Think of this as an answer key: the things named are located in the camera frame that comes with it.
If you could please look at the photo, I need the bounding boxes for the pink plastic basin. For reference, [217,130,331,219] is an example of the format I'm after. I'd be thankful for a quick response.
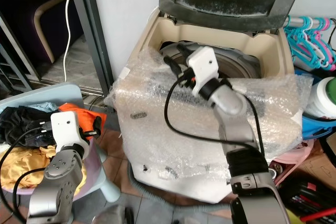
[272,139,317,166]

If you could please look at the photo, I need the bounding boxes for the clear bubble wrap sheet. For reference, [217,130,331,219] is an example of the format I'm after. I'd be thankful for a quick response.
[104,50,314,182]

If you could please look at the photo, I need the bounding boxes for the white wall cable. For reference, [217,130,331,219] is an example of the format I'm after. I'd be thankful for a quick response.
[62,0,73,81]

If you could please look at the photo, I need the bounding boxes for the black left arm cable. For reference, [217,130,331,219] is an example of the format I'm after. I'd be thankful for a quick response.
[0,127,57,223]

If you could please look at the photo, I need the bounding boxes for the black garment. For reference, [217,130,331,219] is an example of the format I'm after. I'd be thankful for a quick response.
[0,105,57,149]

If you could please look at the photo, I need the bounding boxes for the yellow garment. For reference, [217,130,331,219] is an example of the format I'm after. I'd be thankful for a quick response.
[0,145,59,189]

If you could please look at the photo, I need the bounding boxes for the dark metal rack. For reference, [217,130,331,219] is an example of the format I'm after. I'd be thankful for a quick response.
[0,27,33,92]

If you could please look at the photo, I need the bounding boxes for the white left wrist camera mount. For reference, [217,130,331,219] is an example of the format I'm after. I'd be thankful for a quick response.
[51,110,90,150]

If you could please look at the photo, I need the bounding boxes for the beige top-load washing machine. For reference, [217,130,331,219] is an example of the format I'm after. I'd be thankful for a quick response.
[117,8,311,205]

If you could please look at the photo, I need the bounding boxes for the dark grey door frame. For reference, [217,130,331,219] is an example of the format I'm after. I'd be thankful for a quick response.
[70,0,114,100]

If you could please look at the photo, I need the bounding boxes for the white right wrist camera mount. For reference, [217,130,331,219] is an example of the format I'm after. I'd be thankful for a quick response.
[187,45,221,98]

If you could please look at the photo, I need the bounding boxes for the pink plastic clothes hangers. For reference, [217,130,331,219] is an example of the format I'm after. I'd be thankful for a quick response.
[315,17,336,57]

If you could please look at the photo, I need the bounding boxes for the teal plastic clothes hangers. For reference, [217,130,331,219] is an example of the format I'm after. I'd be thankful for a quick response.
[283,16,336,72]

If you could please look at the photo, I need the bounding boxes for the blue plastic basin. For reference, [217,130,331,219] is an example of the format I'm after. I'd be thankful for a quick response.
[301,114,336,142]

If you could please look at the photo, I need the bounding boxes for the brown cardboard box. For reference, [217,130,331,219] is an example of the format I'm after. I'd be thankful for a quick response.
[312,139,336,184]

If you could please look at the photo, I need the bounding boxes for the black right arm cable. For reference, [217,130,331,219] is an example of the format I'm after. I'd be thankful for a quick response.
[163,75,267,156]

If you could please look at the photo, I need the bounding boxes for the black and red toolbox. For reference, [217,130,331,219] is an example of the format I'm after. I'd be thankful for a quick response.
[277,176,336,223]

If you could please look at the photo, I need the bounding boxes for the white tub with green lid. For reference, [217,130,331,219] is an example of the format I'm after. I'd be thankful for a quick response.
[301,77,336,120]

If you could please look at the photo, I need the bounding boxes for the purple wooden armchair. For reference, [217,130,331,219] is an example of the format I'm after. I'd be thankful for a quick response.
[0,0,70,65]

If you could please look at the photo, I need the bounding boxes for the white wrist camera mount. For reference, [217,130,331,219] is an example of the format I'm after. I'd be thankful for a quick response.
[51,110,90,150]
[187,45,221,98]

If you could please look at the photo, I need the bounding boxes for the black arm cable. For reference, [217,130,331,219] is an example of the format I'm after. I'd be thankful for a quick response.
[163,75,267,156]
[0,127,57,223]

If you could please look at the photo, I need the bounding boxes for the orange garment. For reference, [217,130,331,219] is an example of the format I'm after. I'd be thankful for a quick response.
[57,102,107,136]

